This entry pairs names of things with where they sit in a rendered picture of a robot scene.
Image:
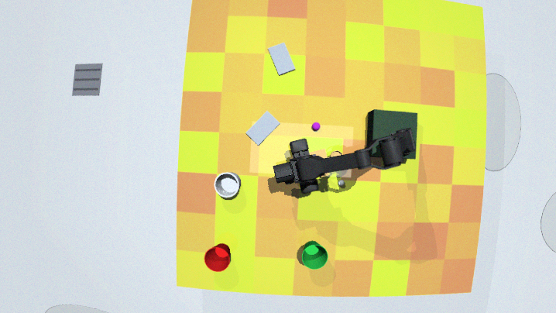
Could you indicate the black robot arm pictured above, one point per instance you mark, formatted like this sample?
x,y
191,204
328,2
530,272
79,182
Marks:
x,y
306,169

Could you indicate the white mug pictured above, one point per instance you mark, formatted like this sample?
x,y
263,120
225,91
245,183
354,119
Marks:
x,y
227,184

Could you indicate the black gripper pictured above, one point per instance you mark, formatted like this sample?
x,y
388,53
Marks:
x,y
300,148

